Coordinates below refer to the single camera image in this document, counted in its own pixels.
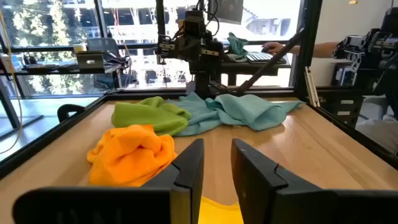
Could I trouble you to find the black cluttered desk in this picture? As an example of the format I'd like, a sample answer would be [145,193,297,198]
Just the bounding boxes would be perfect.
[0,60,124,91]

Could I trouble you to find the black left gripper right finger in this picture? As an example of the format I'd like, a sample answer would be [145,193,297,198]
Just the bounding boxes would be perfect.
[231,138,398,224]

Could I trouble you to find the black monitor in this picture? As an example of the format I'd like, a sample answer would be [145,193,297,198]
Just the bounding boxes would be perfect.
[214,0,244,25]

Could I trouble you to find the black aluminium table frame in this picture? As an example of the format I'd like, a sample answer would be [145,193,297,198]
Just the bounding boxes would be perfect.
[0,0,398,180]

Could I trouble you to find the person's hand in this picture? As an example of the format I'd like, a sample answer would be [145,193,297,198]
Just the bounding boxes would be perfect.
[262,41,285,55]

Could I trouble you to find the pale wooden slats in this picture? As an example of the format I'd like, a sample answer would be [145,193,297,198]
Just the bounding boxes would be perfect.
[303,65,321,108]

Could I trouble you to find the yellow microfiber towel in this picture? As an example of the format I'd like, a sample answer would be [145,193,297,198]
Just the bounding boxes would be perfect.
[198,195,244,224]

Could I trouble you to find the black computer keyboard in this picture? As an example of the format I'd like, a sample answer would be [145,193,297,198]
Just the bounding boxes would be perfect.
[246,51,287,65]

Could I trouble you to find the green microfiber towel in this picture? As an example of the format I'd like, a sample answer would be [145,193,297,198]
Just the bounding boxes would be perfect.
[111,96,192,137]

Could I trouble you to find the black neighbouring robot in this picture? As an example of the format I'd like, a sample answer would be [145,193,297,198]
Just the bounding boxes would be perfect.
[331,6,398,97]

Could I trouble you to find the orange microfiber towel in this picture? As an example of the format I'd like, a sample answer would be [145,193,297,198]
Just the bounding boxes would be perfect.
[86,124,178,188]

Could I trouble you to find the person's forearm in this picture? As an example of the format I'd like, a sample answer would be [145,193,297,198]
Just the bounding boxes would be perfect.
[283,42,340,59]

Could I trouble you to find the yellow hanging cord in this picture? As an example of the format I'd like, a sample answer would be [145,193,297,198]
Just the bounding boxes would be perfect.
[0,9,24,156]

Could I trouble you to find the teal cloth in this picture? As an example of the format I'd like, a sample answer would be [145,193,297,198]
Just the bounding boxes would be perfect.
[226,32,249,57]

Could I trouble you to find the teal microfiber towel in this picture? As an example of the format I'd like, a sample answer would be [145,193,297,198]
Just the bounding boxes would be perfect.
[167,91,305,137]

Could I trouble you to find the black drawer cabinet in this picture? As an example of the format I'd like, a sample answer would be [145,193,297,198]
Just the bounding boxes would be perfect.
[316,88,365,129]

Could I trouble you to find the grey metal box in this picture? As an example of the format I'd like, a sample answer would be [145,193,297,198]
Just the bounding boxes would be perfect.
[76,51,106,70]

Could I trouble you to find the black chair handle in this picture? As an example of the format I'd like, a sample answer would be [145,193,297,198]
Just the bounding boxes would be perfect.
[57,103,86,123]

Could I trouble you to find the person's leg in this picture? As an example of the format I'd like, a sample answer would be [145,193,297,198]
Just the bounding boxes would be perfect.
[355,114,398,155]

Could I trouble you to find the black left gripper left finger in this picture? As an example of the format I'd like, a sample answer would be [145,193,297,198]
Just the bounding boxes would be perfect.
[12,138,205,224]

